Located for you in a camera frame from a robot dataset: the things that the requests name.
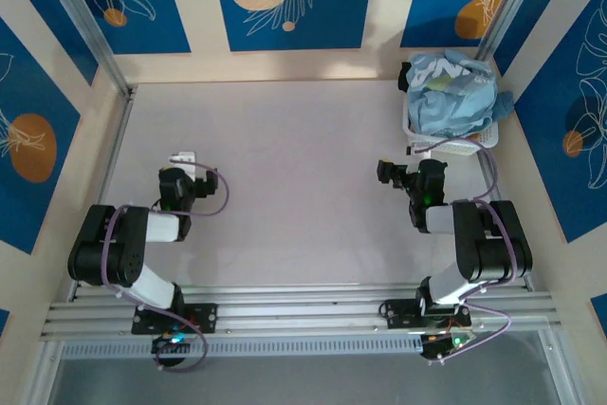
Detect aluminium extrusion base rails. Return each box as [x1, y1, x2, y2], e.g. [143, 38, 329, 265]
[40, 285, 563, 342]

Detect light blue printed t-shirt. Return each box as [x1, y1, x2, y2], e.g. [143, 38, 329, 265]
[406, 51, 499, 137]

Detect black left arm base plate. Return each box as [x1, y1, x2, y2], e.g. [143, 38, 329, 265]
[131, 303, 219, 335]

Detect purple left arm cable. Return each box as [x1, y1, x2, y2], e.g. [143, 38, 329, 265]
[101, 161, 231, 373]

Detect white plastic laundry basket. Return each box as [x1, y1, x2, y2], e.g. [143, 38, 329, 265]
[401, 61, 502, 157]

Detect aluminium frame post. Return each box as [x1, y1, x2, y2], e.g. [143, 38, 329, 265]
[35, 0, 135, 96]
[475, 0, 547, 63]

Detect black garment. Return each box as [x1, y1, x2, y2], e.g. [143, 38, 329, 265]
[396, 61, 414, 93]

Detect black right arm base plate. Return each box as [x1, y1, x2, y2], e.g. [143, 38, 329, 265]
[378, 298, 470, 330]

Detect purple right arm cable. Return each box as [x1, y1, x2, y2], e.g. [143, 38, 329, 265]
[426, 138, 513, 359]

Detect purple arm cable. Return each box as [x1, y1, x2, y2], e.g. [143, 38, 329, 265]
[101, 161, 231, 373]
[426, 138, 513, 359]

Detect blue floral wall poster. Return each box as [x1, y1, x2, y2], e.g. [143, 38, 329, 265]
[0, 0, 100, 87]
[492, 0, 607, 78]
[0, 15, 83, 256]
[514, 0, 607, 244]

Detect blue poster white flower drawing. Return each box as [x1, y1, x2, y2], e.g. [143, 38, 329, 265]
[50, 0, 193, 56]

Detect grey slotted cable duct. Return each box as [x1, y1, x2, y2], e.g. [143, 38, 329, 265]
[59, 336, 426, 361]

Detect blue poster cream circle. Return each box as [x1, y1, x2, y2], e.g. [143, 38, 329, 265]
[210, 0, 377, 52]

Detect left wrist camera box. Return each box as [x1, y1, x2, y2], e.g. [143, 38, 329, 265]
[168, 152, 197, 174]

